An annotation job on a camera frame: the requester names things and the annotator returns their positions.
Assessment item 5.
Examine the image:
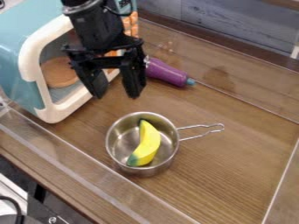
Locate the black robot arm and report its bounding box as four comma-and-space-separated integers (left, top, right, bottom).
59, 0, 146, 98

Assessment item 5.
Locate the clear acrylic front barrier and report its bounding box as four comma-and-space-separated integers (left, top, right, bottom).
0, 104, 200, 224

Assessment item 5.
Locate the orange microwave turntable plate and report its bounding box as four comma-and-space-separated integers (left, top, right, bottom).
41, 57, 78, 88

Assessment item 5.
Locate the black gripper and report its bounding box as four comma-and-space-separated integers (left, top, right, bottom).
59, 0, 145, 99

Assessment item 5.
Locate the black cable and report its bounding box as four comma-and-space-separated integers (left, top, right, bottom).
0, 195, 25, 224

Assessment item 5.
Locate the clear acrylic right barrier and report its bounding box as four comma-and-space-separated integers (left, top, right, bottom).
261, 142, 299, 224

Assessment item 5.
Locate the silver metal pot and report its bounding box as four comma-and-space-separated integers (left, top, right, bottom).
105, 111, 224, 177

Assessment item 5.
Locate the blue white toy microwave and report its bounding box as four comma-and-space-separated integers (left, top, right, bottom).
0, 0, 137, 123

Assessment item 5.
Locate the yellow toy banana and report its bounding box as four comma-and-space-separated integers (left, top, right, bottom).
125, 120, 161, 167

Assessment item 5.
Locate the purple toy eggplant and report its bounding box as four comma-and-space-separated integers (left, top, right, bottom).
145, 58, 194, 88

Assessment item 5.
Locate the clear acrylic barrier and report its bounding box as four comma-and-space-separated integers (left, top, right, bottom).
0, 104, 200, 224
261, 142, 299, 224

